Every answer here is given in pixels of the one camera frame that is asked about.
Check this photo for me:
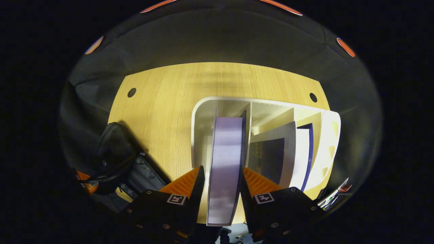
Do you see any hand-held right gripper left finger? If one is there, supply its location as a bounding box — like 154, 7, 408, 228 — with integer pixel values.
120, 165, 206, 239

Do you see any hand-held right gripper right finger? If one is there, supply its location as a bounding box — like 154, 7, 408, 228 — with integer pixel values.
239, 166, 321, 243

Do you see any black schoolbag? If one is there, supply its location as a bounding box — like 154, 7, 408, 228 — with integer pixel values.
92, 122, 172, 214

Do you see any white book with portrait cover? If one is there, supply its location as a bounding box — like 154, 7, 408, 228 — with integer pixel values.
206, 109, 247, 227

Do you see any blue book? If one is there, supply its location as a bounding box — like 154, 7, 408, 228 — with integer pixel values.
249, 121, 314, 192

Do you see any white bookshelf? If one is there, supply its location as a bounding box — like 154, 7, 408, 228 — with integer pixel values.
191, 97, 341, 200

